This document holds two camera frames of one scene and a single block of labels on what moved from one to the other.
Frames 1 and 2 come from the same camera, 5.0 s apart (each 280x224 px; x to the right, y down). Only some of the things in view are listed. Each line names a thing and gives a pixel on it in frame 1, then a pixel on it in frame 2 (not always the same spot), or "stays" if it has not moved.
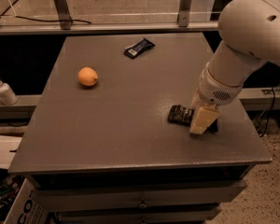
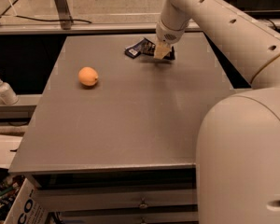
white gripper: x=215 y=91 → x=166 y=35
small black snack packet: x=142 y=46 stays
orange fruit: x=87 y=77 stays
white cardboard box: x=27 y=206 stays
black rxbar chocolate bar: x=183 y=116 → x=149 y=49
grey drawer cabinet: x=99 y=132 stays
